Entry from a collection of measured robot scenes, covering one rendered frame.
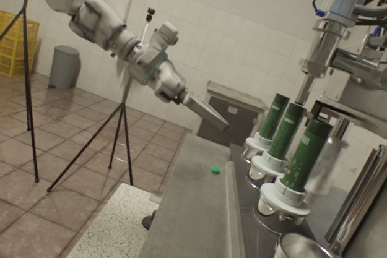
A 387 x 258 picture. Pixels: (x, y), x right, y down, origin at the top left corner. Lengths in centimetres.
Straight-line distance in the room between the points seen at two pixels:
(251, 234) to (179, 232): 9
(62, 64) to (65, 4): 359
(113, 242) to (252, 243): 41
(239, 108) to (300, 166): 298
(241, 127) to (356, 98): 286
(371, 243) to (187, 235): 19
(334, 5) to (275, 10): 362
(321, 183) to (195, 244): 38
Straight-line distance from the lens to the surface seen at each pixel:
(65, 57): 416
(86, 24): 61
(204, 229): 36
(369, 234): 35
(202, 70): 397
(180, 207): 38
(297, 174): 38
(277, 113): 58
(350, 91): 59
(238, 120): 338
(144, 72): 55
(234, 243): 35
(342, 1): 48
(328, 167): 64
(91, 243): 69
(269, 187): 41
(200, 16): 400
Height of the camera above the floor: 123
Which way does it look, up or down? 13 degrees down
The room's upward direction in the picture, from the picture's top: 20 degrees clockwise
